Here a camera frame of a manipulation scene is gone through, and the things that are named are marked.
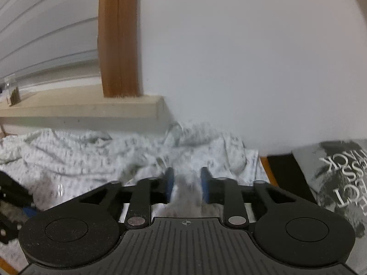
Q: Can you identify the wooden window frame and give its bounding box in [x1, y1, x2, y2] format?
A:
[98, 0, 143, 98]

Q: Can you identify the grey printed t-shirt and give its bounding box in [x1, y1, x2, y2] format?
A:
[291, 139, 367, 239]

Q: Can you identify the black folded garment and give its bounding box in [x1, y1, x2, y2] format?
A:
[267, 155, 325, 207]

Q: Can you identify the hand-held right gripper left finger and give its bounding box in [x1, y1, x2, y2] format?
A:
[80, 168, 174, 230]

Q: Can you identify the grey window blind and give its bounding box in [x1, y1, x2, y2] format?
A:
[0, 0, 101, 90]

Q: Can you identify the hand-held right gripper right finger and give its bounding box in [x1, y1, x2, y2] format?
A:
[200, 168, 297, 230]

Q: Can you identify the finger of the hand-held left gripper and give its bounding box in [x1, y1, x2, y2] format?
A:
[0, 171, 35, 207]
[0, 206, 39, 244]

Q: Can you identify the white patterned shirt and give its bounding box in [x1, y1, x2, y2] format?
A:
[0, 122, 269, 267]

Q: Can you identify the clear jar with orange label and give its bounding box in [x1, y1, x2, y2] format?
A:
[4, 74, 21, 107]

